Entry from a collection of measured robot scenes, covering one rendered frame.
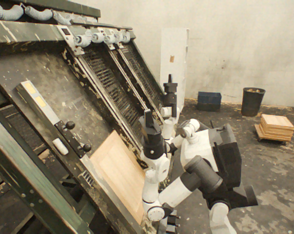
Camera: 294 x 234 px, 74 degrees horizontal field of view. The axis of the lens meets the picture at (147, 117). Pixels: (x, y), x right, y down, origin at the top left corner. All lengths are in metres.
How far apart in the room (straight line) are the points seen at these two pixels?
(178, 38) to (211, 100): 1.81
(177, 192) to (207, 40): 5.57
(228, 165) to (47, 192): 0.82
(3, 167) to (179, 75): 4.48
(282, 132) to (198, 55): 3.24
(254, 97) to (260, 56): 1.44
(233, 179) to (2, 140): 1.03
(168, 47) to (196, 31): 1.53
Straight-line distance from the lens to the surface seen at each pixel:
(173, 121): 1.38
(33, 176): 0.82
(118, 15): 6.91
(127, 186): 1.24
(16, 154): 0.82
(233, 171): 1.12
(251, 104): 5.44
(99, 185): 1.04
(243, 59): 6.31
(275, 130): 4.24
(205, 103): 5.43
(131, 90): 1.76
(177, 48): 4.90
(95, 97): 1.30
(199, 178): 0.92
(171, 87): 1.33
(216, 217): 1.34
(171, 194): 0.96
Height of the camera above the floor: 1.88
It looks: 23 degrees down
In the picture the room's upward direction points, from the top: straight up
